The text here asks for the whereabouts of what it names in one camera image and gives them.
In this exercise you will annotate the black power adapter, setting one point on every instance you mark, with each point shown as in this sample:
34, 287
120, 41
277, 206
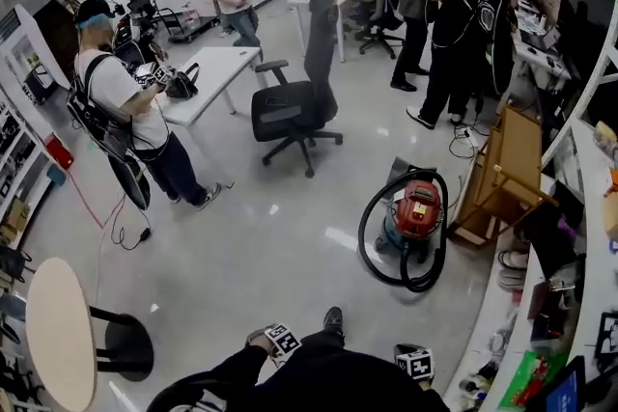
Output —
144, 234

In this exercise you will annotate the wooden stool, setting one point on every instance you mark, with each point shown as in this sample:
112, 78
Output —
512, 169

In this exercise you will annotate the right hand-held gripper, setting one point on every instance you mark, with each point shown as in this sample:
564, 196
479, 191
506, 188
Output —
416, 363

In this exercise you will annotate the red box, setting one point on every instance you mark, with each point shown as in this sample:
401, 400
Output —
60, 152

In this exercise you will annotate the person's black top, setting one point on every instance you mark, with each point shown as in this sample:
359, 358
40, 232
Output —
338, 381

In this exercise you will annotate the green packet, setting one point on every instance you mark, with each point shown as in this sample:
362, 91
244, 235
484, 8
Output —
531, 376

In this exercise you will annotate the tablet with blue screen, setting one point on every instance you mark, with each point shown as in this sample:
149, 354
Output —
565, 391

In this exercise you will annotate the red and teal vacuum cleaner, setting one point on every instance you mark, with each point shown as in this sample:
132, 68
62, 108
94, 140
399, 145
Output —
415, 212

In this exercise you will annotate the person's left forearm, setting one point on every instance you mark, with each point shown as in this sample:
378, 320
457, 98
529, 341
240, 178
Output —
241, 366

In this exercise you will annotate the white metal shelving unit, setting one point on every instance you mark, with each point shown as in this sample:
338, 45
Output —
586, 207

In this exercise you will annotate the grey floor mat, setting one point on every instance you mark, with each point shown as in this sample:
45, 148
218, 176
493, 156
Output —
398, 169

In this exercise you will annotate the blue bin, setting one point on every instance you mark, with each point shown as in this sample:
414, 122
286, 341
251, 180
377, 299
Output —
56, 174

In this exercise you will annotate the black office chair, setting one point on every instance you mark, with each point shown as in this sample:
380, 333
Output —
299, 106
381, 34

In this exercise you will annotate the round wooden table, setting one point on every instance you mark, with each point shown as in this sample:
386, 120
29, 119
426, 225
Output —
58, 333

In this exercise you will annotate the white power strip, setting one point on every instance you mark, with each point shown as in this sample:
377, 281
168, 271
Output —
464, 131

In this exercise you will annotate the person's black shoe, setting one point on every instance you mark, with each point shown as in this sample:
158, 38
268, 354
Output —
333, 319

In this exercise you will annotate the white rectangular desk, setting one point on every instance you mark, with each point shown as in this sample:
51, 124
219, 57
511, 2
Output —
207, 82

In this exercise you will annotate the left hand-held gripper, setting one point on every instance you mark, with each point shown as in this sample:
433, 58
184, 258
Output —
282, 339

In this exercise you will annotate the black handbag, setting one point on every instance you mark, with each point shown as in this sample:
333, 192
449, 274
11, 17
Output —
182, 84

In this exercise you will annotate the black platform trolley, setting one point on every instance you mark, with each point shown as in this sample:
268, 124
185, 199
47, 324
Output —
193, 28

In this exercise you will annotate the white display shelf unit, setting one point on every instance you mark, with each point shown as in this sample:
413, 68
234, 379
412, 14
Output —
19, 169

